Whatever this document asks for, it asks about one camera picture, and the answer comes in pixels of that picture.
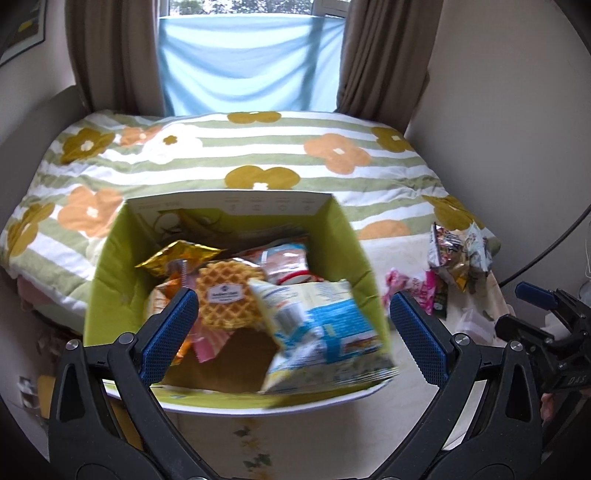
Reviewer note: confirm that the cream floral tablecloth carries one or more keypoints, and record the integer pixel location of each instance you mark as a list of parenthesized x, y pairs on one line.
[(323, 438)]

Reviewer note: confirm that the clear plastic container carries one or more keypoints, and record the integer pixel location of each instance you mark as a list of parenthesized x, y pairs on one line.
[(475, 323)]

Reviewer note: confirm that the yellow floor object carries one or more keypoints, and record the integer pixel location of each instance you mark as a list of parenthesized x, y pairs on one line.
[(46, 394)]

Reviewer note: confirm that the blue white snack packet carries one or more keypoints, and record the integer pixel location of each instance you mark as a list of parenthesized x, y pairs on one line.
[(323, 341)]

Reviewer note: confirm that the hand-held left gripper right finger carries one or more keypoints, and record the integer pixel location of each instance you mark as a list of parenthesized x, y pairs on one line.
[(418, 339)]

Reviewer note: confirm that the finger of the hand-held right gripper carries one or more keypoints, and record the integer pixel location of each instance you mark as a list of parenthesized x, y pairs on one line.
[(512, 328), (535, 294)]

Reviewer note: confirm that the brown curtain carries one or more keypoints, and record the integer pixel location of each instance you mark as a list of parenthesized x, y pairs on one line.
[(115, 50), (388, 55)]

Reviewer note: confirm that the grey headboard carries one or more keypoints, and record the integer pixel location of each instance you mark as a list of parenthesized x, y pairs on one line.
[(41, 120)]

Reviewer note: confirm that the yellow-green storage box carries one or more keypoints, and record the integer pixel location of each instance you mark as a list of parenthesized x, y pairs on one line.
[(115, 277)]

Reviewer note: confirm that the brown gold snack packet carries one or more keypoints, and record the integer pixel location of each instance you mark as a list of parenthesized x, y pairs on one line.
[(447, 247)]

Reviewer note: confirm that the brown white snack packet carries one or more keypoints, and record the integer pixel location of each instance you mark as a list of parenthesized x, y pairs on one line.
[(286, 263)]

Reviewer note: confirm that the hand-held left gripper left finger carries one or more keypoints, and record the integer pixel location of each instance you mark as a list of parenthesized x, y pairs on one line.
[(168, 332)]

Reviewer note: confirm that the framed houses picture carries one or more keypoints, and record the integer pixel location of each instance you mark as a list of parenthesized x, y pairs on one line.
[(21, 27)]

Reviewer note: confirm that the pink checked snack packet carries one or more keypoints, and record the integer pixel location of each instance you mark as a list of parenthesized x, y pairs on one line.
[(210, 344)]

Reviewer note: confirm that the pink folded blanket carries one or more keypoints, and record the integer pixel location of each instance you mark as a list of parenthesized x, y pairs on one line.
[(32, 295)]

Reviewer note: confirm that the green striped floral blanket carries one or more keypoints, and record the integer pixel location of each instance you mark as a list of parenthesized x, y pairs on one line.
[(277, 143)]

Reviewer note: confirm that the window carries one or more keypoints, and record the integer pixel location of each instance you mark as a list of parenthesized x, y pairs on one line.
[(258, 7)]

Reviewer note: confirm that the person's right hand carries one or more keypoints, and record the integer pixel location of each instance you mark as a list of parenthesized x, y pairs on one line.
[(547, 406)]

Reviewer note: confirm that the round waffle packet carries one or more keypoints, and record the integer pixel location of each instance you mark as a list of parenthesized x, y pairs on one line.
[(226, 295)]

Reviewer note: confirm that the curved black pole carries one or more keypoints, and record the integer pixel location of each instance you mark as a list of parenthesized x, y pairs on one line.
[(554, 249)]

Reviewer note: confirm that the small dark green packet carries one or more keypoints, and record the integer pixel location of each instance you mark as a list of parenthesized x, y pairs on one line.
[(438, 300)]

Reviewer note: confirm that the light blue cloth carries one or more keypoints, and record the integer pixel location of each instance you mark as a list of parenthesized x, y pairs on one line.
[(249, 64)]

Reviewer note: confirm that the shiny gold snack packet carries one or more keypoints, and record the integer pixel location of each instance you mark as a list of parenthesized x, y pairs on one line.
[(180, 256)]

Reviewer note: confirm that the tall white snack packet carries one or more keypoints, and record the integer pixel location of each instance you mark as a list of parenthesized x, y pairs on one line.
[(479, 247)]

